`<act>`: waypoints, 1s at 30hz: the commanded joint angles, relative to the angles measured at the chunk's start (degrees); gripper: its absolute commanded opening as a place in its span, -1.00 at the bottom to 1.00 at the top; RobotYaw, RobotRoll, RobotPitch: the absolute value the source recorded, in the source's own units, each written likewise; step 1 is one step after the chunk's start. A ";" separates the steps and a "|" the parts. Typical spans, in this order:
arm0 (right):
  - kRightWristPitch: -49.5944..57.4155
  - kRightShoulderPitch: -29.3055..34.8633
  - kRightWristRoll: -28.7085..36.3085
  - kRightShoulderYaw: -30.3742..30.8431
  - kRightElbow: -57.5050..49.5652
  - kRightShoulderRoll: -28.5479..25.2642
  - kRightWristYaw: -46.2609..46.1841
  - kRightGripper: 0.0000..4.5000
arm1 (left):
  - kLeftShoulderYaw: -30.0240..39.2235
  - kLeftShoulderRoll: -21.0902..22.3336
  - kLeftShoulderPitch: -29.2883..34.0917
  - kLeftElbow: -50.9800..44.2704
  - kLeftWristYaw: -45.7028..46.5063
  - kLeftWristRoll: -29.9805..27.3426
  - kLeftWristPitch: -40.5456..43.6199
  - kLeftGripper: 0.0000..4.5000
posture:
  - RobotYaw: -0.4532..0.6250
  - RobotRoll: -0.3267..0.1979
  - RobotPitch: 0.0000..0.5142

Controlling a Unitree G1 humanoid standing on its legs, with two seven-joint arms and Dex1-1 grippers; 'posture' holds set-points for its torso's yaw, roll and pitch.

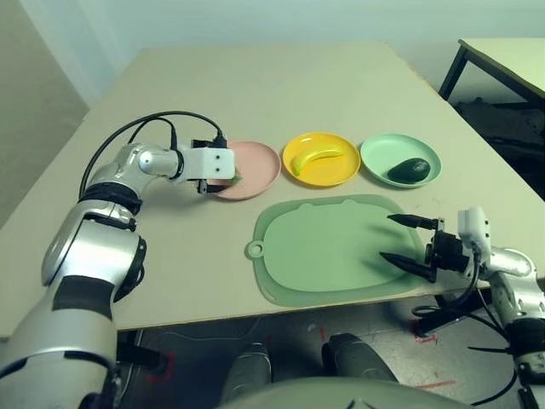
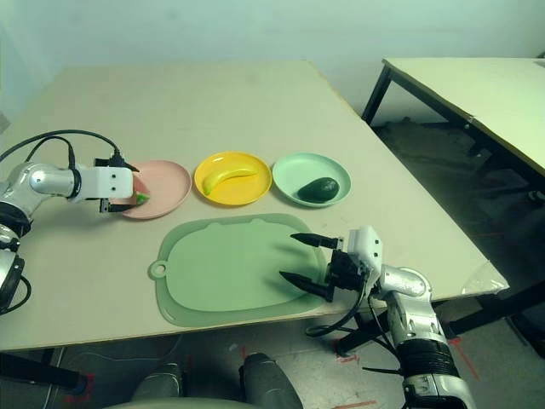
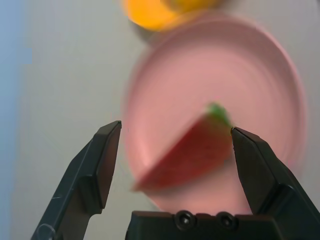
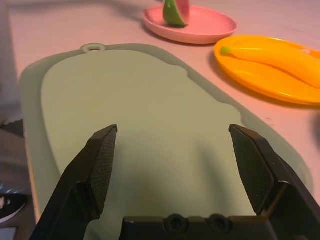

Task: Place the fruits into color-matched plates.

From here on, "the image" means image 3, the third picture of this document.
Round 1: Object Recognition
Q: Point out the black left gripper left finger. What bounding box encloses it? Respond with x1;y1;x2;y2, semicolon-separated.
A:
29;120;123;240

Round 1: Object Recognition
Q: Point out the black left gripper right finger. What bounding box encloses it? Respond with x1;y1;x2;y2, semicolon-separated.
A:
231;126;320;240

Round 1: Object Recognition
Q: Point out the toy watermelon slice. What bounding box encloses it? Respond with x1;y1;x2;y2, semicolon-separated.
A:
131;102;236;193

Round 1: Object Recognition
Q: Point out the pink plastic plate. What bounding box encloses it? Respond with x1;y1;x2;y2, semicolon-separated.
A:
122;12;307;213

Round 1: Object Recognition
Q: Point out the yellow orange plastic plate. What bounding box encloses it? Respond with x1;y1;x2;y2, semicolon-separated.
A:
122;0;226;32

